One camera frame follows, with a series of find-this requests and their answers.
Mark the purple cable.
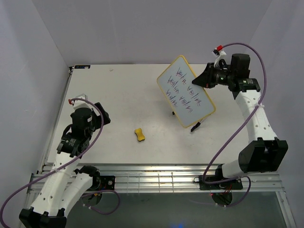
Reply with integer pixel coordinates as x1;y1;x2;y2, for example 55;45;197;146
190;42;267;208
0;98;121;228

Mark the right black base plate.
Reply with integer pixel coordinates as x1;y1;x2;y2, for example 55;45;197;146
193;175;243;190

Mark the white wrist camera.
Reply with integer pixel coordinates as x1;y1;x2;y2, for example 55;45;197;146
212;45;227;67
68;94;90;110

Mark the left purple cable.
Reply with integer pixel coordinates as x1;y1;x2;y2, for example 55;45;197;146
0;98;121;228

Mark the yellow whiteboard eraser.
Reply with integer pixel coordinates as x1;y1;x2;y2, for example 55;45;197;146
134;128;145;142

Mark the aluminium rail frame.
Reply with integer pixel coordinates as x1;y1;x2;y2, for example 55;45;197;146
27;163;285;194

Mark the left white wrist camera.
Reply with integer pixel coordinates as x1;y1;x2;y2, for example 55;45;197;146
68;94;90;110

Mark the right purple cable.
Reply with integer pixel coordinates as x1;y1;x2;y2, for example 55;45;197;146
190;42;267;208

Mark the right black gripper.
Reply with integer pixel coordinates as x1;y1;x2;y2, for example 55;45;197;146
192;62;235;88

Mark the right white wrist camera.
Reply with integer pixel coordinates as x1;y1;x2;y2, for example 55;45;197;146
212;45;227;67

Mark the yellow-framed small whiteboard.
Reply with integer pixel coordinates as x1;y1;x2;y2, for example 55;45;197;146
156;55;216;128

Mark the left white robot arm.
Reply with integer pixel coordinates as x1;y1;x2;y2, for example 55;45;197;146
19;98;111;228

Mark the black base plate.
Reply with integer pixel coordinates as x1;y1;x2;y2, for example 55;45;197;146
193;175;243;190
89;176;115;190

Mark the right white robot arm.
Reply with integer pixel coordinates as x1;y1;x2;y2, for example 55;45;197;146
192;54;288;189

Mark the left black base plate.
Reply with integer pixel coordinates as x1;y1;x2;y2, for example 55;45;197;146
89;176;115;190

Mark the blue corner label left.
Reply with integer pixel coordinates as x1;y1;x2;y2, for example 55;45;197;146
74;65;91;69

